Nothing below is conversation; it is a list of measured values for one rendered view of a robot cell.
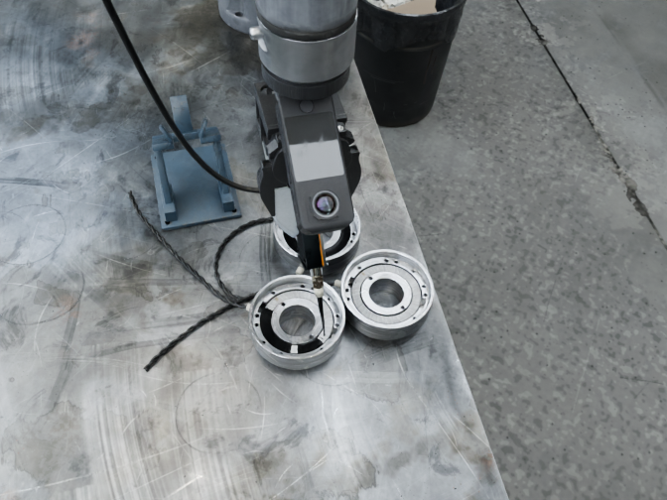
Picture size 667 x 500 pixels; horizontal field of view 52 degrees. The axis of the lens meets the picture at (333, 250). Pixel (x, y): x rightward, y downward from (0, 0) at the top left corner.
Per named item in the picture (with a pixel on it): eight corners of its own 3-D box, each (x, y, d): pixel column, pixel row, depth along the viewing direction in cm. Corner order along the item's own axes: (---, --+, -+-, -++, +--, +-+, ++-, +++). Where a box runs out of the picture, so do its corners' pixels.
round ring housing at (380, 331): (437, 282, 82) (443, 263, 78) (416, 357, 76) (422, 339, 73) (353, 258, 83) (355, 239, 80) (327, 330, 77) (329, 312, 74)
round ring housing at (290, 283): (356, 311, 79) (358, 293, 76) (323, 389, 73) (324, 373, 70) (273, 282, 81) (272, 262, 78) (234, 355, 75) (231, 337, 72)
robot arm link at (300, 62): (369, 35, 49) (258, 50, 47) (364, 84, 53) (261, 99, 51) (341, -25, 53) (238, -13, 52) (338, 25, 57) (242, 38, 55)
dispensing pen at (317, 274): (315, 344, 71) (294, 191, 65) (307, 327, 75) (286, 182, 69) (335, 340, 72) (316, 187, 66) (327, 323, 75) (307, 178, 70)
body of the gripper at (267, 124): (330, 118, 67) (335, 13, 57) (353, 183, 62) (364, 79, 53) (253, 131, 66) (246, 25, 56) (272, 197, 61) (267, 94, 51)
